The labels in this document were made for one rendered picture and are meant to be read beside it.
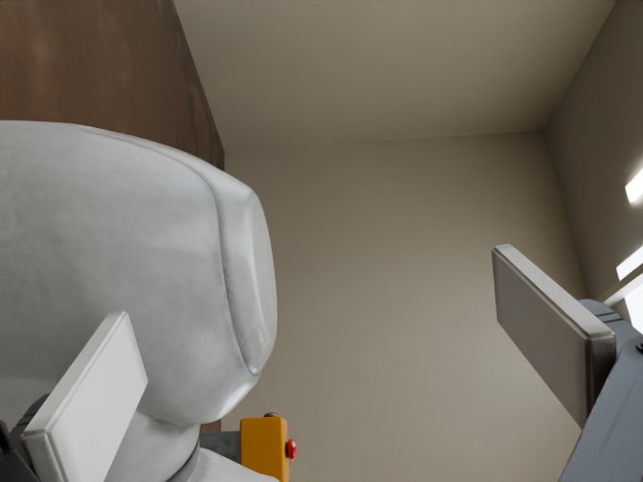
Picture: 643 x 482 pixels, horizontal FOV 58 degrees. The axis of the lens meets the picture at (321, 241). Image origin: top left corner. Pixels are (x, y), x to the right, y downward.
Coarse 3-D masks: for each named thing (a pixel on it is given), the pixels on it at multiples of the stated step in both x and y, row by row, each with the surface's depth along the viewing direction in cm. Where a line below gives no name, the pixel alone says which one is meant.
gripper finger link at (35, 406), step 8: (40, 400) 17; (32, 408) 16; (24, 416) 16; (32, 416) 16; (16, 424) 16; (24, 424) 16; (16, 432) 15; (16, 440) 15; (16, 448) 15; (24, 456) 14
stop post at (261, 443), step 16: (208, 432) 110; (224, 432) 110; (240, 432) 108; (256, 432) 108; (272, 432) 108; (208, 448) 109; (224, 448) 109; (240, 448) 107; (256, 448) 107; (272, 448) 107; (240, 464) 106; (256, 464) 106; (272, 464) 106; (288, 464) 116; (288, 480) 115
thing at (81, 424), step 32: (128, 320) 20; (96, 352) 17; (128, 352) 20; (64, 384) 16; (96, 384) 17; (128, 384) 19; (64, 416) 15; (96, 416) 16; (128, 416) 19; (32, 448) 14; (64, 448) 14; (96, 448) 16; (64, 480) 14; (96, 480) 16
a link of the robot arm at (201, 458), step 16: (192, 464) 32; (208, 464) 34; (224, 464) 35; (176, 480) 30; (192, 480) 32; (208, 480) 32; (224, 480) 33; (240, 480) 33; (256, 480) 34; (272, 480) 35
